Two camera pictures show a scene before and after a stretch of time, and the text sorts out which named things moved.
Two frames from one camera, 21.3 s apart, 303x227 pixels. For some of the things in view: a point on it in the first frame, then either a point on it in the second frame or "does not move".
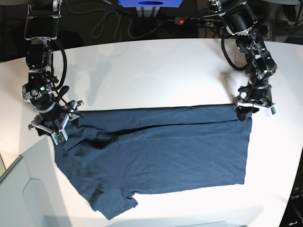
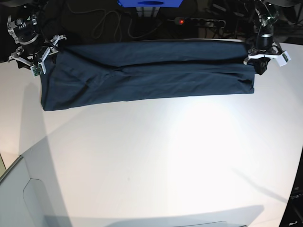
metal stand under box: (147, 12) does not move
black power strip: (198, 21) does not move
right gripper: (248, 96) → (260, 64)
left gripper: (55, 123) → (40, 57)
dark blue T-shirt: (110, 153) → (81, 75)
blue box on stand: (150, 3) does not move
